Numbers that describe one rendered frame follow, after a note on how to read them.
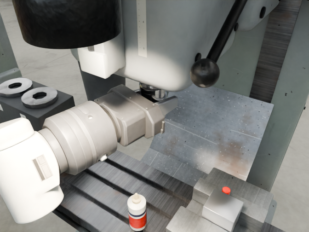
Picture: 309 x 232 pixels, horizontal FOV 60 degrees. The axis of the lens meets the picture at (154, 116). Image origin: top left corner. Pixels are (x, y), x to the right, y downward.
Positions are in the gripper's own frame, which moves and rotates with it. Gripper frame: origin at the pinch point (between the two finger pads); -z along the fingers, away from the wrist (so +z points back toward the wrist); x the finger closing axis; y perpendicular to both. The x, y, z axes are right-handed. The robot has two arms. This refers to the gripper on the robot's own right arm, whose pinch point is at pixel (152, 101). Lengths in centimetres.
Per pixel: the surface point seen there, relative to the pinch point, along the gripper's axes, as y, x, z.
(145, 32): -15.6, -7.0, 7.8
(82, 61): -12.1, -1.8, 13.1
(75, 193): 33.2, 18.4, 10.9
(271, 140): 27.4, -8.7, -40.6
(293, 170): 122, 0, -141
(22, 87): 11.9, 42.4, 9.4
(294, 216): 122, -18, -104
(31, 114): 13.2, 30.7, 12.4
